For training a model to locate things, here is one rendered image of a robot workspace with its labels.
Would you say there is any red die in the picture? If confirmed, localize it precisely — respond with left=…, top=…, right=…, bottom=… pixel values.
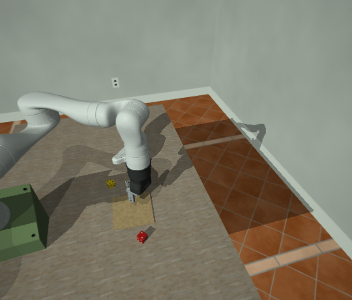
left=137, top=231, right=147, bottom=244

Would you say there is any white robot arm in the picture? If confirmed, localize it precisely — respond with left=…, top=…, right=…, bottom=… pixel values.
left=0, top=91, right=150, bottom=179

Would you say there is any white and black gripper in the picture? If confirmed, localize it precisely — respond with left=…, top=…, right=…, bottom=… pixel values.
left=112, top=147, right=151, bottom=203

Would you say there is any yellow die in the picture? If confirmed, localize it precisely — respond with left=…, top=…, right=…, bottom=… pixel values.
left=106, top=179, right=115, bottom=189

